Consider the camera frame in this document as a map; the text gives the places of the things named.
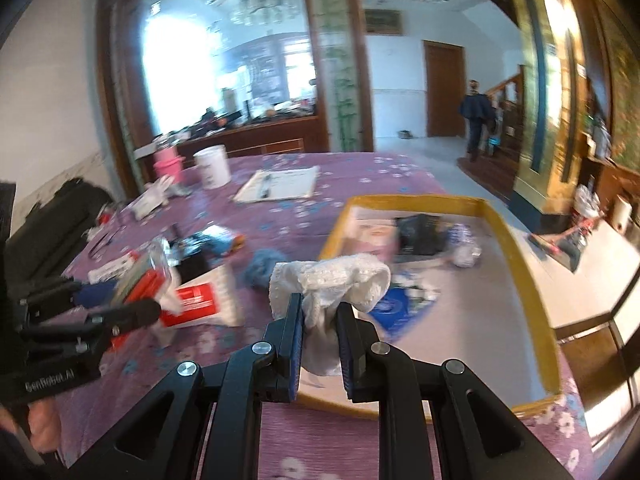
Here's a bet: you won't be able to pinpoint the blue sock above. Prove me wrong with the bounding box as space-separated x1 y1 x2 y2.
242 249 291 291

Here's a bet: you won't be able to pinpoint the red crinkly plastic packet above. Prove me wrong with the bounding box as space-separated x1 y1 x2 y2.
87 237 181 311

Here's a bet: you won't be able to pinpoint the person's left hand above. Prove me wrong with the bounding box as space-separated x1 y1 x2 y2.
27 402 63 456

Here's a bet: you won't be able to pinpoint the pink white packet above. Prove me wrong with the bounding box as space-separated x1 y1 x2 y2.
350 217 401 261

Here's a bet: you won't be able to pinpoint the white work glove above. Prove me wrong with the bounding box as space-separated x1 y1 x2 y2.
131 176 173 221

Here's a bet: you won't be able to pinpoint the pink knit-sleeved bottle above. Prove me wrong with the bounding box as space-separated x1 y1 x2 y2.
152 140 185 181

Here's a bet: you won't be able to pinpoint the wooden counter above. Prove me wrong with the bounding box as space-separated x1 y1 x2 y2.
135 112 331 161

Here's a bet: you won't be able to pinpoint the wooden chair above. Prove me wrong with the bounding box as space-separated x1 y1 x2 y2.
227 137 304 157

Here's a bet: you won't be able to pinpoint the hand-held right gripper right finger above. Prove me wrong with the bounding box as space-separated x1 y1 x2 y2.
334 302 576 480

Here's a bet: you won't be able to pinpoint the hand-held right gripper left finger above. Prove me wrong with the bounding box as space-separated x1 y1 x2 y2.
65 292 306 480

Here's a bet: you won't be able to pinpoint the wooden door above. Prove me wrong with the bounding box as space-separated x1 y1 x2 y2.
423 40 468 138

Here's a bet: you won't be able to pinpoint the white soft cloth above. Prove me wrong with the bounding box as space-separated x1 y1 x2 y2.
269 253 392 377

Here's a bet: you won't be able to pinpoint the wooden framed glass partition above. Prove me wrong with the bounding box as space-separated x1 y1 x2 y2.
97 0 373 191

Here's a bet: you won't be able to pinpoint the purple floral tablecloth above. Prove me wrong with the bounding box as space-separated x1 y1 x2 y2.
60 152 596 480

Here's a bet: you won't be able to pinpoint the wooden stair railing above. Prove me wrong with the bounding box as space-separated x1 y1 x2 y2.
482 65 526 161

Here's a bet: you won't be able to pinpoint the red handled tool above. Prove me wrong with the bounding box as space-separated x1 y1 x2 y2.
530 220 603 272

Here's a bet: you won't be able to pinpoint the crumpled clear plastic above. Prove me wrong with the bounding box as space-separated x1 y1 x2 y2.
445 224 483 267

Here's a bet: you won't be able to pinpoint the blue white packet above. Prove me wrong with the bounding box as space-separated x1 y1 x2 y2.
367 270 441 336

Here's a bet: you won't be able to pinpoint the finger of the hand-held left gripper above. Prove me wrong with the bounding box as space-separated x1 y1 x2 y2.
20 299 163 342
20 280 118 311

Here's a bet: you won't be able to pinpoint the framed wall plaque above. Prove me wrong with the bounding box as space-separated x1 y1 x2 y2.
364 8 403 36

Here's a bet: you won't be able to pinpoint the white plastic jar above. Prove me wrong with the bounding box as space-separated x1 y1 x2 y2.
193 145 232 190

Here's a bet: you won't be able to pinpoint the purple-framed eyeglasses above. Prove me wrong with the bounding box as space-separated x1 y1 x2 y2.
87 220 126 261

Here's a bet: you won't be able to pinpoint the blue packet in clear bag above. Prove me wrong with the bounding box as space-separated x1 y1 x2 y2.
192 225 246 258

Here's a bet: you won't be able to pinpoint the clutter of counter items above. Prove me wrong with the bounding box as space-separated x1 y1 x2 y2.
150 100 321 136

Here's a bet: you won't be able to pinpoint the white paper roll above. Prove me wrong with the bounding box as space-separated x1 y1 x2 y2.
612 195 636 233

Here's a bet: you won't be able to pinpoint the red white packet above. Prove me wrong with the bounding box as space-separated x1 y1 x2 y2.
157 265 246 331

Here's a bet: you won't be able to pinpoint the bamboo wall decoration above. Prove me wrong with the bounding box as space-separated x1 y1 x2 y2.
315 0 361 151

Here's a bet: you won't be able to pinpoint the black bag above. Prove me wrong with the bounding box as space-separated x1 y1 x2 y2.
10 177 116 281

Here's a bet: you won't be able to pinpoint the white paper sheets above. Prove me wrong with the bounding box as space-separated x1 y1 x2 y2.
234 166 321 204

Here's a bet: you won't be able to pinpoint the yellow tray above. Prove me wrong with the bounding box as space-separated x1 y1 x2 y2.
295 194 563 418

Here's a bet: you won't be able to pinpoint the black packet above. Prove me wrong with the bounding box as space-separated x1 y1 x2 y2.
395 214 443 258

